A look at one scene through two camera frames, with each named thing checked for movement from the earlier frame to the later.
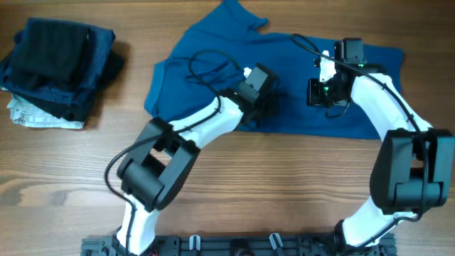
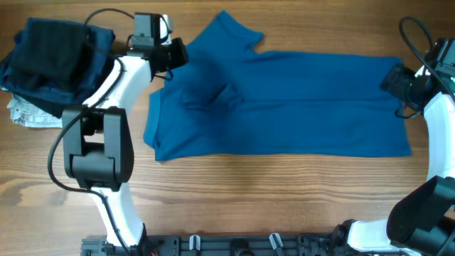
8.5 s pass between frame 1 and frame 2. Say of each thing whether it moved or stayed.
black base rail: stayed
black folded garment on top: stayed
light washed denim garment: stayed
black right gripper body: moved
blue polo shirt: moved
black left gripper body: moved
